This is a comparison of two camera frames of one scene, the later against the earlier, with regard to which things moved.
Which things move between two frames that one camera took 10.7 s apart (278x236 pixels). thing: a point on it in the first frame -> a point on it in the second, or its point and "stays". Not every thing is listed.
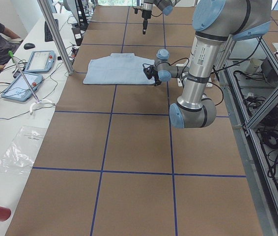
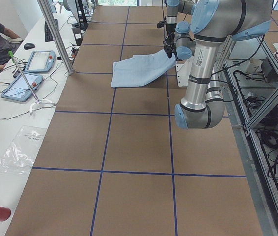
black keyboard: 48,36 stays
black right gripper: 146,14 -> 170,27
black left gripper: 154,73 -> 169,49
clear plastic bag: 19,157 stays
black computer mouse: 28,45 stays
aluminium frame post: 48,17 stays
